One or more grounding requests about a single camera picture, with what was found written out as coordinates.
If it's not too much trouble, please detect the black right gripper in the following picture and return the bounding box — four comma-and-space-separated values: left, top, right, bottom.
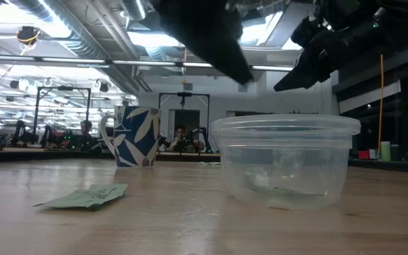
273, 16, 365, 93

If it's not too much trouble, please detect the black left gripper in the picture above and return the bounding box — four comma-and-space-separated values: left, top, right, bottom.
153, 0, 255, 86

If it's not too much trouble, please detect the clear plastic round container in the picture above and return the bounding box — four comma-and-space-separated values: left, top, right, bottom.
210, 113, 362, 210

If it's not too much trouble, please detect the person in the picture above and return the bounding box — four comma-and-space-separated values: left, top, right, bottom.
168, 124, 205, 153
73, 120, 98, 149

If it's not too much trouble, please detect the light green cup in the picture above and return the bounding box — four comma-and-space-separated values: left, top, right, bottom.
380, 140, 392, 162

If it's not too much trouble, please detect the blue white leaf mug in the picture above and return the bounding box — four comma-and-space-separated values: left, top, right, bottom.
98, 105, 162, 169

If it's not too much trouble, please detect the dark green cup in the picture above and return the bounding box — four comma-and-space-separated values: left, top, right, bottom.
390, 143, 402, 162

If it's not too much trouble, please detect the horizontal LED light bar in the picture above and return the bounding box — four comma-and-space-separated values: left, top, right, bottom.
0, 54, 295, 73

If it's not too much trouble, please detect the round black ceiling device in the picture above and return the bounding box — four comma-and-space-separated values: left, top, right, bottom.
15, 25, 43, 46

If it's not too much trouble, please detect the black gantry frame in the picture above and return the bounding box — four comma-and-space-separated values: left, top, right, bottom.
158, 91, 211, 153
33, 86, 92, 146

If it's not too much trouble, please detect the orange hanging strap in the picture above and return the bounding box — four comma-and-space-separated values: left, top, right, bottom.
377, 52, 385, 160

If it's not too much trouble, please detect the silver ventilation duct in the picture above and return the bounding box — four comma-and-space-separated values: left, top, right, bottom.
120, 0, 149, 22

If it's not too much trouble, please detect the black aluminium table frame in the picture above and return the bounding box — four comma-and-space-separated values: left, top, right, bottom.
0, 147, 408, 174

